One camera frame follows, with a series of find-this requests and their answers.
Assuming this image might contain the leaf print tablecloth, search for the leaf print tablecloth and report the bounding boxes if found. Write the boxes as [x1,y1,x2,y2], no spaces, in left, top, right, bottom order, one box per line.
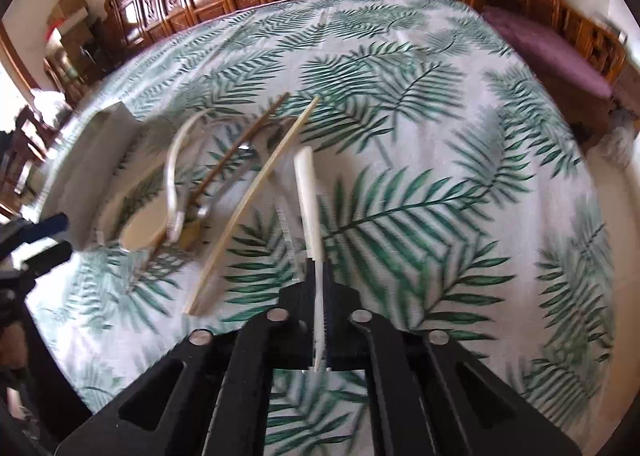
[22,0,618,456]

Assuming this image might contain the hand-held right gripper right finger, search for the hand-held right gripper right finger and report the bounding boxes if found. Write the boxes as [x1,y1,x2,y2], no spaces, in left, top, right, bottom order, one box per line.
[322,261,583,456]

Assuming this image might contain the metal fork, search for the metal fork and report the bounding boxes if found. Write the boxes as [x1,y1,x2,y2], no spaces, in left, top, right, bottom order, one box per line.
[142,143,261,282]

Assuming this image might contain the cardboard box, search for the cardboard box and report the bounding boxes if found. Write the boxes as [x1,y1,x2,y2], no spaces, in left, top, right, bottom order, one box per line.
[47,0,92,28]

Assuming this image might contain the person's left hand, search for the person's left hand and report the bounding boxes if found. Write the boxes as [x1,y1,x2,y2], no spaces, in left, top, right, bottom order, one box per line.
[0,323,28,374]

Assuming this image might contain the white rectangular tray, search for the white rectangular tray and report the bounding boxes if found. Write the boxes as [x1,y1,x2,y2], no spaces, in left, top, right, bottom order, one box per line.
[37,101,141,257]

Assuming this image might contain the grey fluffy object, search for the grey fluffy object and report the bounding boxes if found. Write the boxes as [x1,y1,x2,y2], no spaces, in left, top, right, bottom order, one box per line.
[597,108,640,169]

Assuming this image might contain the purple seat cushion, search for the purple seat cushion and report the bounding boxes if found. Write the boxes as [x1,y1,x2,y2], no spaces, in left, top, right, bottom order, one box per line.
[480,6,613,99]

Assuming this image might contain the person's dark clothing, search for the person's dark clothing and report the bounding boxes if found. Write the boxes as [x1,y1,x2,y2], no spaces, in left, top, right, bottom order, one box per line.
[0,306,96,456]

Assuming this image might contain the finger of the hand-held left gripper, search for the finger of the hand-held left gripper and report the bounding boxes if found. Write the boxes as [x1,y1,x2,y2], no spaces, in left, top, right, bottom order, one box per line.
[17,213,71,244]
[22,241,73,269]

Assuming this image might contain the wooden bench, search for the wooden bench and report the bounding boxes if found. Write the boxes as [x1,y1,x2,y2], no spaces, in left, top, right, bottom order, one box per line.
[525,0,631,107]

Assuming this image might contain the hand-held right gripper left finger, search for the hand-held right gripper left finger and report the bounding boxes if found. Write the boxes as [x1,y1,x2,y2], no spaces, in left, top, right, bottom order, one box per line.
[55,258,323,456]

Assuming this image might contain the beige chopstick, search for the beige chopstick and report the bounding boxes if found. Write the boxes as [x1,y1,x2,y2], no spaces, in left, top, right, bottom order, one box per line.
[184,96,321,317]

